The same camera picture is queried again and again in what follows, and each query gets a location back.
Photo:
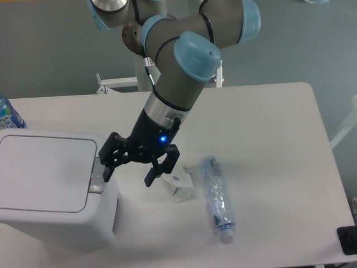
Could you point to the white push-lid trash can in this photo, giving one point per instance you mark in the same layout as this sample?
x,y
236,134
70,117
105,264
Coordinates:
x,y
53,187

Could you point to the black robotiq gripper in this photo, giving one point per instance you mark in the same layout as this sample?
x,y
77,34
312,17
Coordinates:
x,y
147,142

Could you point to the crumpled white paper carton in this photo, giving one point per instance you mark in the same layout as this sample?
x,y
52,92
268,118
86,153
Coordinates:
x,y
179,184

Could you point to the black device at table edge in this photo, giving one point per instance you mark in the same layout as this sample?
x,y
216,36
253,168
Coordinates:
x,y
347,238

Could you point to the white frame at right edge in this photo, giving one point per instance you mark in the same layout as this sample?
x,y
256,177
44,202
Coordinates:
x,y
345,127

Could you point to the crushed clear plastic bottle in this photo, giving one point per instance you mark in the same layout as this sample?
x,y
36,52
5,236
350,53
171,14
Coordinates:
x,y
217,197

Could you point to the blue labelled drink bottle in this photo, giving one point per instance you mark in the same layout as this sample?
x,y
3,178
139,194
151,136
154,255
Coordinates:
x,y
9,116

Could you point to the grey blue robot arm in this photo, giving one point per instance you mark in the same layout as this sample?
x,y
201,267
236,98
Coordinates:
x,y
187,53

